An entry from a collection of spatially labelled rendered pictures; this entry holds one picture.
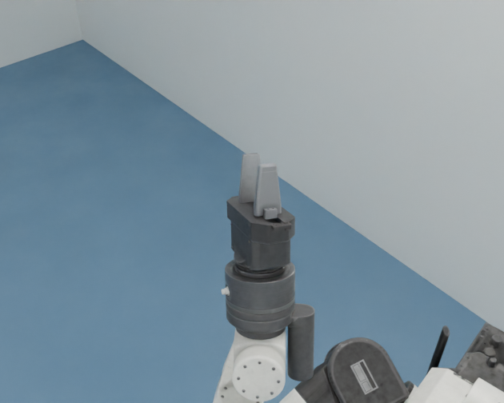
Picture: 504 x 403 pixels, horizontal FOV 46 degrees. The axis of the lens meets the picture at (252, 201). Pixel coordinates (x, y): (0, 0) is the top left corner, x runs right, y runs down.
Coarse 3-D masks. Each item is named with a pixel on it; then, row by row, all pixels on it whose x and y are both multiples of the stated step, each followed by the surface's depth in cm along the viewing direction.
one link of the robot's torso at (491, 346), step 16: (448, 336) 90; (480, 336) 95; (496, 336) 93; (480, 352) 92; (496, 352) 92; (432, 368) 92; (448, 368) 90; (464, 368) 90; (480, 368) 90; (496, 368) 90; (432, 384) 89; (448, 384) 88; (464, 384) 88; (496, 384) 88; (416, 400) 87; (432, 400) 86; (448, 400) 86; (464, 400) 86
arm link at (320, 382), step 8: (328, 360) 93; (320, 368) 93; (320, 376) 91; (304, 384) 92; (312, 384) 91; (320, 384) 91; (328, 384) 90; (304, 392) 91; (312, 392) 90; (320, 392) 90; (328, 392) 90; (304, 400) 90; (312, 400) 90; (320, 400) 89; (328, 400) 89; (336, 400) 91
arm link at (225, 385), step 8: (232, 352) 83; (232, 360) 84; (224, 368) 83; (232, 368) 83; (224, 376) 83; (224, 384) 82; (232, 384) 83; (216, 392) 82; (224, 392) 81; (232, 392) 82; (216, 400) 80; (224, 400) 80; (232, 400) 80; (240, 400) 81; (248, 400) 82
